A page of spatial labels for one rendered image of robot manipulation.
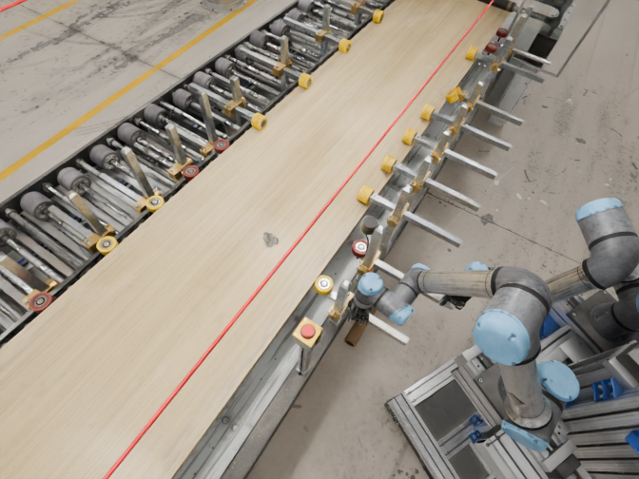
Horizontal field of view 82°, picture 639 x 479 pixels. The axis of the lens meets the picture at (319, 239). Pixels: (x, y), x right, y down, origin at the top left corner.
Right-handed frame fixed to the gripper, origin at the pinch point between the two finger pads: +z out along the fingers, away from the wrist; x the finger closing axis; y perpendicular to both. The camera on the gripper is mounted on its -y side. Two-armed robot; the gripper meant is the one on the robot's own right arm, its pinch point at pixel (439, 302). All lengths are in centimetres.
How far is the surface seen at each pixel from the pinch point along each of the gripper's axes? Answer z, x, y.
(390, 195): 21, 59, -50
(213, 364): -7, -76, -63
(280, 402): 13, -71, -36
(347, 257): 21, 8, -50
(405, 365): 83, -5, 9
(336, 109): -7, 74, -100
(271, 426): 13, -80, -34
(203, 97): -32, 15, -143
